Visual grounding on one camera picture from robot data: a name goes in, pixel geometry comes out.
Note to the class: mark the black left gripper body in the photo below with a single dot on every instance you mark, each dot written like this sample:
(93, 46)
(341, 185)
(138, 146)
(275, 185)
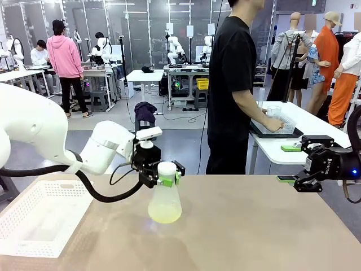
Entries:
(146, 158)

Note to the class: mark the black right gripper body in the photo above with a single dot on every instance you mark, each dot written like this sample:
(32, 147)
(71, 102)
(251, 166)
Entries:
(332, 163)

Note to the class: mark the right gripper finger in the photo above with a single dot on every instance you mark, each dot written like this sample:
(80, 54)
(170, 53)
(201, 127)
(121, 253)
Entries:
(316, 141)
(308, 183)

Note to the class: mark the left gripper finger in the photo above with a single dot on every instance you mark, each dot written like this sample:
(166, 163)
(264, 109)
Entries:
(165, 182)
(181, 169)

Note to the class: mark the translucent plastic Erlenmeyer flask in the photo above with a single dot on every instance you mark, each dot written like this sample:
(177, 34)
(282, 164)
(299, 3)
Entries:
(165, 206)

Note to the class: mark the clear plastic beaker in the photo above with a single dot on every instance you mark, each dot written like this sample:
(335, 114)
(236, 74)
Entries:
(275, 111)

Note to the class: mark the person's right forearm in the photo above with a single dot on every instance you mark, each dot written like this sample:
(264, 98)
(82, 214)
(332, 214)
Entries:
(251, 113)

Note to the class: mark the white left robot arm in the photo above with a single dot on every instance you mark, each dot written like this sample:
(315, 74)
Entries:
(36, 127)

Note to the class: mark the person's right hand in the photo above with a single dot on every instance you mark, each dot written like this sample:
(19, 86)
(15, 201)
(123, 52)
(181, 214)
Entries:
(275, 124)

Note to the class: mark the black tray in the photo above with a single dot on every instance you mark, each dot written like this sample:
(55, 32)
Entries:
(293, 132)

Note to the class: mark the dark grey step stool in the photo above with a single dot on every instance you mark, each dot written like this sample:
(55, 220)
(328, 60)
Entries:
(138, 127)

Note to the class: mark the dark bundled clothing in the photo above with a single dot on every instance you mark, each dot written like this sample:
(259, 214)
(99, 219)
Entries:
(145, 111)

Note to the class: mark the mannequin white shirt orange pants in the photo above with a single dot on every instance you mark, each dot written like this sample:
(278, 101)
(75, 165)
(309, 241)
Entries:
(342, 90)

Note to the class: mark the grey plastic stool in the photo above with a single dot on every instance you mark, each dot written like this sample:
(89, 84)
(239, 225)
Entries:
(201, 97)

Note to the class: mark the black step stool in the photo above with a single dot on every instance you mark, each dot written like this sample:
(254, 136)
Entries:
(100, 98)

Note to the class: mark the figure in blue floral dress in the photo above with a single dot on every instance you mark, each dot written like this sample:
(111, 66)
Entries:
(316, 65)

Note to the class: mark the white standing desk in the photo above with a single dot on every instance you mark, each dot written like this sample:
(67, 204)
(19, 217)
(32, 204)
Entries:
(145, 75)

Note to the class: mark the white shoe rack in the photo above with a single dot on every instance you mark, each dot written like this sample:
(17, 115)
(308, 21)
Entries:
(260, 76)

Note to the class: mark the yellow plastic crate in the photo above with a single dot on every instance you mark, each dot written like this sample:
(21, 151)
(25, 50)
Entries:
(202, 83)

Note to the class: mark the black item on desk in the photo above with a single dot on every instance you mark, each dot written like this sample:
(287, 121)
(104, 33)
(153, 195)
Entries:
(147, 69)

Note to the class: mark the mannequin in orange cloth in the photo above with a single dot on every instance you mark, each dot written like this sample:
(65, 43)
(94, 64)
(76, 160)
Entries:
(327, 50)

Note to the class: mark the black light stand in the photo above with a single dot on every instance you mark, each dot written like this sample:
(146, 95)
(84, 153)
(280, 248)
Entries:
(123, 65)

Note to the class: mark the grey robot workbench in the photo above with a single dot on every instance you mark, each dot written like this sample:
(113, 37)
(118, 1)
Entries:
(98, 73)

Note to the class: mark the mannequin in grey shirt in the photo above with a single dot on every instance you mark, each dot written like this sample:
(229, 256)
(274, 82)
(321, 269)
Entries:
(282, 48)

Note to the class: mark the background person black pants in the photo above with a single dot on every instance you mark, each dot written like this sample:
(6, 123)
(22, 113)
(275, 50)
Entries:
(70, 93)

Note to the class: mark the person in black shirt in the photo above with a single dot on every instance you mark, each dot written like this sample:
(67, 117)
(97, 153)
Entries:
(228, 70)

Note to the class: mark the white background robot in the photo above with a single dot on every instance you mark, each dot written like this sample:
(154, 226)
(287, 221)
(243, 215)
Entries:
(17, 48)
(208, 42)
(104, 53)
(172, 45)

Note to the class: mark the tan baseball cap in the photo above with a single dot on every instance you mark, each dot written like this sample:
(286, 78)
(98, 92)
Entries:
(332, 17)

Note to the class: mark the pink hoodie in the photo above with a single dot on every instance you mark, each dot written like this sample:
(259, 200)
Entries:
(65, 56)

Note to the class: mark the seated person white top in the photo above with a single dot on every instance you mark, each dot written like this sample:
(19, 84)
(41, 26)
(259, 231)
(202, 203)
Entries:
(38, 57)

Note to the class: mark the long white desk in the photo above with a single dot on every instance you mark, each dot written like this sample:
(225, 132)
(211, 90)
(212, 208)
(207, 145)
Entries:
(17, 74)

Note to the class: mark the black camera tripod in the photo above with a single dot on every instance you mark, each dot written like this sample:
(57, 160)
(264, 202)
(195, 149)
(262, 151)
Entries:
(292, 62)

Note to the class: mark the silver frame workbench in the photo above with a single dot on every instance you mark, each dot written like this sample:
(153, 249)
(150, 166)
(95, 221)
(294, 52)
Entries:
(183, 68)

